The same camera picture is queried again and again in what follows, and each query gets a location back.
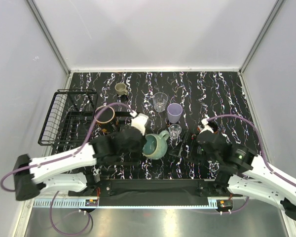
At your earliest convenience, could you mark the grey cable duct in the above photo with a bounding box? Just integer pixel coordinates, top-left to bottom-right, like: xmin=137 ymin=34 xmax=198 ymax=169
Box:
xmin=33 ymin=198 xmax=219 ymax=210

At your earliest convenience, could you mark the lilac plastic cup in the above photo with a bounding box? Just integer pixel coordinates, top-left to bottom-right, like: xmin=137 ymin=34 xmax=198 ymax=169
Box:
xmin=167 ymin=103 xmax=183 ymax=123

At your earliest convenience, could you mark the black wire dish rack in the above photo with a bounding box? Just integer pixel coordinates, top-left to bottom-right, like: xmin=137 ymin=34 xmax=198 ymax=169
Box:
xmin=38 ymin=89 xmax=141 ymax=166

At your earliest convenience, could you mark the purple cable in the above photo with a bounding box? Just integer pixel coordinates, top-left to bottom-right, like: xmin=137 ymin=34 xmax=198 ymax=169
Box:
xmin=0 ymin=103 xmax=136 ymax=192
xmin=207 ymin=114 xmax=296 ymax=192

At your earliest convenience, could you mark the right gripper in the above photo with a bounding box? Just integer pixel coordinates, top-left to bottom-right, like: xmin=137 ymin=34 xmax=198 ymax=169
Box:
xmin=169 ymin=131 xmax=220 ymax=166

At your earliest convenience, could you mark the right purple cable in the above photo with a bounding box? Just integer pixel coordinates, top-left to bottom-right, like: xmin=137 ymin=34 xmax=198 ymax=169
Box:
xmin=207 ymin=114 xmax=296 ymax=192

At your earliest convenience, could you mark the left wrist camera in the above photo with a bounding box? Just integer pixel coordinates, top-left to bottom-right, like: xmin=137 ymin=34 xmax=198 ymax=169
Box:
xmin=130 ymin=111 xmax=149 ymax=135

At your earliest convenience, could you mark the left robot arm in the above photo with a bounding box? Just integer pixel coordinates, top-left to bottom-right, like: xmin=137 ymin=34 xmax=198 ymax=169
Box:
xmin=13 ymin=127 xmax=146 ymax=201

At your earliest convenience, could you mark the small clear glass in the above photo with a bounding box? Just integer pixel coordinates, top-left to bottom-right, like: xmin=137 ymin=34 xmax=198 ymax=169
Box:
xmin=168 ymin=124 xmax=182 ymax=140

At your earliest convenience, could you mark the black mug red inside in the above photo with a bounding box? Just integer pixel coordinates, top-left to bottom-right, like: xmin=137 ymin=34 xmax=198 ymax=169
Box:
xmin=95 ymin=106 xmax=119 ymax=134

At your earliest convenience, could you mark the small beige mug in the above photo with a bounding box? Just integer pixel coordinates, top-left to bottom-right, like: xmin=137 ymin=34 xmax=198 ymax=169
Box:
xmin=114 ymin=83 xmax=128 ymax=96

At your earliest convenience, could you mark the tall clear glass tumbler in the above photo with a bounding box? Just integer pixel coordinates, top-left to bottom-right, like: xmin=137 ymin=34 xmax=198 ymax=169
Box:
xmin=152 ymin=92 xmax=168 ymax=113

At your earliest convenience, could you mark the green glazed ceramic mug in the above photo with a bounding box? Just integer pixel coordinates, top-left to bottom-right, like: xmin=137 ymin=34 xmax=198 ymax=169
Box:
xmin=142 ymin=130 xmax=170 ymax=160

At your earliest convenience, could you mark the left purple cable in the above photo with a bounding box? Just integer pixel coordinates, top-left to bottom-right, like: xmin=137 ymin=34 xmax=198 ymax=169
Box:
xmin=0 ymin=103 xmax=136 ymax=192

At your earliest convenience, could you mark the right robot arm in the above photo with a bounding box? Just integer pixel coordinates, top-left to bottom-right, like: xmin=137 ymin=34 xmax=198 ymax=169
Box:
xmin=169 ymin=131 xmax=296 ymax=221

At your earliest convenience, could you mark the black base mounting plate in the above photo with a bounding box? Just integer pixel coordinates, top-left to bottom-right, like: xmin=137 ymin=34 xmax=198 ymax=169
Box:
xmin=68 ymin=179 xmax=230 ymax=207

